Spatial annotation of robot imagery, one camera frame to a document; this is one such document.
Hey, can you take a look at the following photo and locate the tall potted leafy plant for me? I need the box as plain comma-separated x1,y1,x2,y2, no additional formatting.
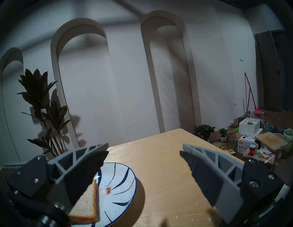
16,69,71,159

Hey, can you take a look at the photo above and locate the white printed carton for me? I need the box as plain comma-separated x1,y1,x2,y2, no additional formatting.
237,136,259,154

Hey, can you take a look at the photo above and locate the white plate with blue stripes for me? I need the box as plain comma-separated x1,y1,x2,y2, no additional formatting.
71,162,137,227

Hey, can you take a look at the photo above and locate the wooden cutting board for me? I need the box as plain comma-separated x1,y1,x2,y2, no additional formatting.
255,132,288,151

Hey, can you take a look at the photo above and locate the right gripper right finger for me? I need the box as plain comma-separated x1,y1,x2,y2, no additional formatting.
180,144,284,225

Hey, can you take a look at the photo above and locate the grey metal dish rack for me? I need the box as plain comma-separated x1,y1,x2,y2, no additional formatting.
0,162,28,197

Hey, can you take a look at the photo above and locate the green mesh bag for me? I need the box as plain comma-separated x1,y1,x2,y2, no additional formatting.
283,128,293,152

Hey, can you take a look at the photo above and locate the grey door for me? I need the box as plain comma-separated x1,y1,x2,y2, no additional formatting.
254,30,293,112

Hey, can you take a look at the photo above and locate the open white box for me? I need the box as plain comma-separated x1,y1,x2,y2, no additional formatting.
239,117,263,136

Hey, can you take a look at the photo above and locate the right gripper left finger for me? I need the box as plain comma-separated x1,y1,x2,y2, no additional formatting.
6,143,109,207

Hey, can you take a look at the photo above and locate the pink and white cloth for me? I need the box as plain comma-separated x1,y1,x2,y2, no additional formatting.
257,149,274,159

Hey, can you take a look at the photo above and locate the small bushy potted plant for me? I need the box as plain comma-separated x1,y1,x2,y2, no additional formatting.
194,124,216,143

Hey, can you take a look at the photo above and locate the long green yellow box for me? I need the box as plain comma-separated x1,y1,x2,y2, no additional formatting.
225,127,240,136

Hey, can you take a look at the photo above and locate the brown cardboard box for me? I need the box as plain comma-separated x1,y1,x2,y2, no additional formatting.
242,148,276,170

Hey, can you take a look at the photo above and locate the red handled broom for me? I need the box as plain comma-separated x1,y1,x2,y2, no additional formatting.
243,73,263,115

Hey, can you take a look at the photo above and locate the slice of white bread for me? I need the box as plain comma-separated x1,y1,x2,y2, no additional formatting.
68,180,98,223

